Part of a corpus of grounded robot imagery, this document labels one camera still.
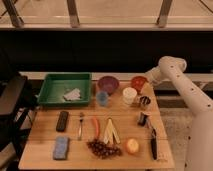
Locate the purple bowl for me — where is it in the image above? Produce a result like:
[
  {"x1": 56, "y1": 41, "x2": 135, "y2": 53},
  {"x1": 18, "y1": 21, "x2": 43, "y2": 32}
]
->
[{"x1": 97, "y1": 76, "x2": 119, "y2": 95}]

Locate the red bowl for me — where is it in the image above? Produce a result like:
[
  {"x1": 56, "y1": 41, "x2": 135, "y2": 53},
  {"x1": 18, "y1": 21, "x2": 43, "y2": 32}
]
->
[{"x1": 131, "y1": 76, "x2": 147, "y2": 94}]

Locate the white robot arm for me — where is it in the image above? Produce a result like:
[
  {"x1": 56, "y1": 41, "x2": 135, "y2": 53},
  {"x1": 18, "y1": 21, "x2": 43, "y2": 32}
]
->
[{"x1": 145, "y1": 56, "x2": 213, "y2": 171}]

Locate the green plastic tray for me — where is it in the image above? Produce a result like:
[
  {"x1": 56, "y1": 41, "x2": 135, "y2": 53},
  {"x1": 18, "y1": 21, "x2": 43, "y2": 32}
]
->
[{"x1": 38, "y1": 73, "x2": 92, "y2": 107}]

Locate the blue plastic cup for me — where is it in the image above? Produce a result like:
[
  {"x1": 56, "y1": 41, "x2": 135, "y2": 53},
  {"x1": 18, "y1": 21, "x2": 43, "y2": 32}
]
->
[{"x1": 96, "y1": 91, "x2": 109, "y2": 106}]

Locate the white cup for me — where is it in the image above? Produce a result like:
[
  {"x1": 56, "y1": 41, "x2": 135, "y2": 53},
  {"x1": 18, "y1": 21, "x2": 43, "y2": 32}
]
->
[{"x1": 122, "y1": 87, "x2": 137, "y2": 105}]

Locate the crumpled white paper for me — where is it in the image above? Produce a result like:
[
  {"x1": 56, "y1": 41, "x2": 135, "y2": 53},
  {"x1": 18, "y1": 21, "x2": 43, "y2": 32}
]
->
[{"x1": 63, "y1": 88, "x2": 81, "y2": 101}]

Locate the orange carrot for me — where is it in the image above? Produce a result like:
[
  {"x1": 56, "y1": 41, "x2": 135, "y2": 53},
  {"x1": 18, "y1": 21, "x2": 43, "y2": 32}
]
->
[{"x1": 92, "y1": 117, "x2": 100, "y2": 139}]

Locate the metal cup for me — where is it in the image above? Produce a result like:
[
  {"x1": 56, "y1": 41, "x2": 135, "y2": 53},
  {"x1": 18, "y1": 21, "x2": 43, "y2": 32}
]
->
[{"x1": 139, "y1": 96, "x2": 151, "y2": 110}]

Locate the small black clip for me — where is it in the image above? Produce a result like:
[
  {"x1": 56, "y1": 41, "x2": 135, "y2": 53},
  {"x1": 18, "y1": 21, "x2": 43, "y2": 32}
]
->
[{"x1": 138, "y1": 112, "x2": 148, "y2": 126}]

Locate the black rectangular block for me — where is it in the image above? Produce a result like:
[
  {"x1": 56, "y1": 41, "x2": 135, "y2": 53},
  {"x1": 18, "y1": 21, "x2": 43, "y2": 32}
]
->
[{"x1": 56, "y1": 111, "x2": 69, "y2": 132}]

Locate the metal fork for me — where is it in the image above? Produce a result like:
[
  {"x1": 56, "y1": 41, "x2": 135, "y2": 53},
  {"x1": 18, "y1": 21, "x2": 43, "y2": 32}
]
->
[{"x1": 78, "y1": 113, "x2": 84, "y2": 141}]

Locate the dark grape bunch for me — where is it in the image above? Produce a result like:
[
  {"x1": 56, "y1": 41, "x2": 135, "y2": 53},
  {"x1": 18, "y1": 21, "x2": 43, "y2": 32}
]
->
[{"x1": 87, "y1": 139, "x2": 122, "y2": 159}]

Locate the orange fruit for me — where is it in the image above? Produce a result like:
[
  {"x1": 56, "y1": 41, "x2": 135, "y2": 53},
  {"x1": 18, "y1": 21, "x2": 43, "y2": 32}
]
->
[{"x1": 125, "y1": 138, "x2": 139, "y2": 154}]

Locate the blue sponge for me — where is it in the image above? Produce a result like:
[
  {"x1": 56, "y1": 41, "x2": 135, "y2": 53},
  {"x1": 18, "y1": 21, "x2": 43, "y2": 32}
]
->
[{"x1": 53, "y1": 136, "x2": 69, "y2": 160}]

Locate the dark chair at left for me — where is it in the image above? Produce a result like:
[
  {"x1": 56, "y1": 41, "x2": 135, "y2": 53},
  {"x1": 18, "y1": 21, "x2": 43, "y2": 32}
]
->
[{"x1": 0, "y1": 76, "x2": 37, "y2": 171}]

